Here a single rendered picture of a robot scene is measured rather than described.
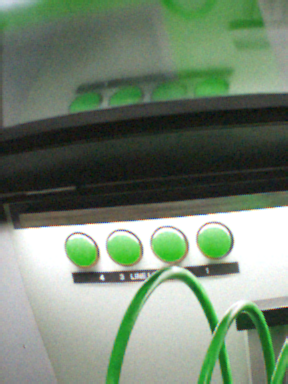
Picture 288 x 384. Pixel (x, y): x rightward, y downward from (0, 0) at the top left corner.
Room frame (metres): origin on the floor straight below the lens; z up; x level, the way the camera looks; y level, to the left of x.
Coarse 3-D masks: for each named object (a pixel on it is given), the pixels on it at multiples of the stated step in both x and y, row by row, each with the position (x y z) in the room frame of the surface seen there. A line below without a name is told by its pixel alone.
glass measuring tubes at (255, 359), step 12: (264, 300) 1.33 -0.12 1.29; (276, 300) 1.32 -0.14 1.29; (264, 312) 1.30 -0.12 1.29; (276, 312) 1.29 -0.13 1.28; (240, 324) 1.31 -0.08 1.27; (252, 324) 1.30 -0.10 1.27; (276, 324) 1.29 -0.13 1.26; (252, 336) 1.31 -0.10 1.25; (276, 336) 1.30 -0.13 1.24; (252, 348) 1.31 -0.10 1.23; (276, 348) 1.30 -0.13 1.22; (252, 360) 1.31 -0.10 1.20; (276, 360) 1.30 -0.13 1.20; (252, 372) 1.32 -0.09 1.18; (264, 372) 1.33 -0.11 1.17
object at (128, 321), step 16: (160, 272) 1.14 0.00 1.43; (176, 272) 1.17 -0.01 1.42; (144, 288) 1.10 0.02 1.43; (192, 288) 1.22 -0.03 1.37; (144, 304) 1.09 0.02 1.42; (208, 304) 1.24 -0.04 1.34; (128, 320) 1.05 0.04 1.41; (208, 320) 1.25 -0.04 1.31; (128, 336) 1.04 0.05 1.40; (112, 352) 1.02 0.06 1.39; (224, 352) 1.27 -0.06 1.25; (112, 368) 1.00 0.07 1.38; (224, 368) 1.27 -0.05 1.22
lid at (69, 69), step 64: (0, 0) 0.88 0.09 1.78; (64, 0) 0.90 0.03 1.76; (128, 0) 0.90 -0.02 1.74; (192, 0) 0.90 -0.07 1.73; (256, 0) 0.88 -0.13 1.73; (0, 64) 1.05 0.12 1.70; (64, 64) 1.07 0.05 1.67; (128, 64) 1.07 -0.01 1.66; (192, 64) 1.06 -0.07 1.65; (256, 64) 1.05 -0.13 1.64; (0, 128) 1.27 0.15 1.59; (64, 128) 1.28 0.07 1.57; (128, 128) 1.24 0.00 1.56; (192, 128) 1.21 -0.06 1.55; (256, 128) 1.20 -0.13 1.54; (0, 192) 1.50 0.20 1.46; (64, 192) 1.46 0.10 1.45
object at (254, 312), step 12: (240, 300) 1.13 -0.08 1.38; (228, 312) 1.09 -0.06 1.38; (240, 312) 1.10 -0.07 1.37; (252, 312) 1.15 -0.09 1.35; (228, 324) 1.07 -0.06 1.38; (264, 324) 1.18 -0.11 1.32; (216, 336) 1.04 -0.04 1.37; (264, 336) 1.18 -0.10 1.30; (216, 348) 1.03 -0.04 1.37; (264, 348) 1.19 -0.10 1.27; (204, 360) 1.02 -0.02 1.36; (216, 360) 1.02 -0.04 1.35; (264, 360) 1.20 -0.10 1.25; (204, 372) 1.00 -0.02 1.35
